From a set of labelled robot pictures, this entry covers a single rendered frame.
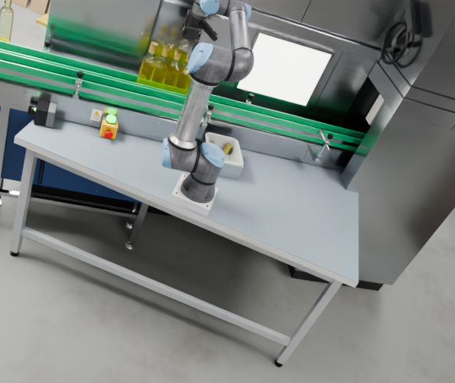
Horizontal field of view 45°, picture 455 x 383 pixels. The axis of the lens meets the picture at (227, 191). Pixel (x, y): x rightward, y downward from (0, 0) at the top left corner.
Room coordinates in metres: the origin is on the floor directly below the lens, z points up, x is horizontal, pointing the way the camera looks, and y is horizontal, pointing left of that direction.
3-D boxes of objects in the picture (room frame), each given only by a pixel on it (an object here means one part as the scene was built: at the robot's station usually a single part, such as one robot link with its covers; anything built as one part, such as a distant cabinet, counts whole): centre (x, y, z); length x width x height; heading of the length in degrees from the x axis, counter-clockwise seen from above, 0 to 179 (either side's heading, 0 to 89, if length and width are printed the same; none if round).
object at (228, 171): (2.26, 0.11, 0.79); 0.27 x 0.17 x 0.08; 23
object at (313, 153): (2.53, -0.35, 0.90); 0.17 x 0.05 x 0.23; 23
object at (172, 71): (2.32, 0.47, 0.99); 0.06 x 0.06 x 0.21; 23
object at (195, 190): (1.90, 0.12, 0.83); 0.15 x 0.15 x 0.10
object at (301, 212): (2.56, 0.15, 0.73); 1.58 x 1.52 x 0.04; 93
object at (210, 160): (1.90, 0.13, 0.95); 0.13 x 0.12 x 0.14; 112
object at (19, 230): (1.89, 0.12, 0.36); 1.51 x 0.09 x 0.71; 93
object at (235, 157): (2.24, 0.10, 0.80); 0.22 x 0.17 x 0.09; 23
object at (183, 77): (2.34, 0.42, 0.99); 0.06 x 0.06 x 0.21; 23
